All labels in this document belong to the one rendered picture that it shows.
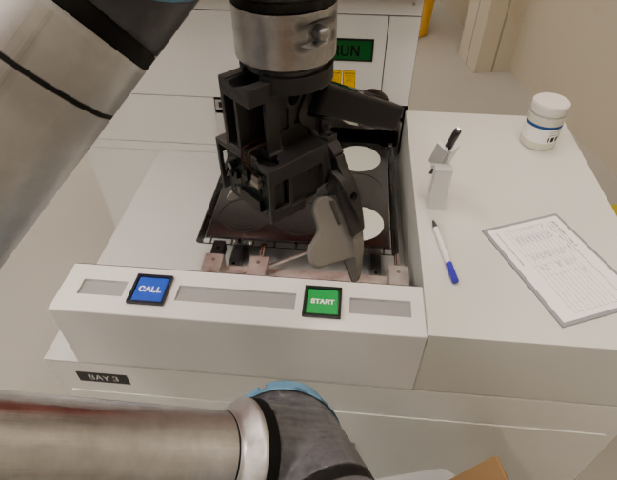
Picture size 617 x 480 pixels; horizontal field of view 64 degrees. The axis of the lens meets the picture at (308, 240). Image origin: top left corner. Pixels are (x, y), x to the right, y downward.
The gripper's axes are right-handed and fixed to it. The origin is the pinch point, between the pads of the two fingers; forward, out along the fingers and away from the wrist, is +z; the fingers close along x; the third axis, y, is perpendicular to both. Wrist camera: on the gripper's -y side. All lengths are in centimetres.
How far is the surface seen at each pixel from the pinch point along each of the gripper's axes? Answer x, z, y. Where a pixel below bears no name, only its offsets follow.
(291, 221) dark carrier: -27.4, 26.9, -20.5
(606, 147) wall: -32, 108, -242
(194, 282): -21.4, 21.0, 4.2
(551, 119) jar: -4, 13, -68
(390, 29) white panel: -37, 2, -57
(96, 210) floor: -176, 115, -22
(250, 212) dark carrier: -34.8, 26.9, -16.2
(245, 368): -10.8, 32.8, 3.9
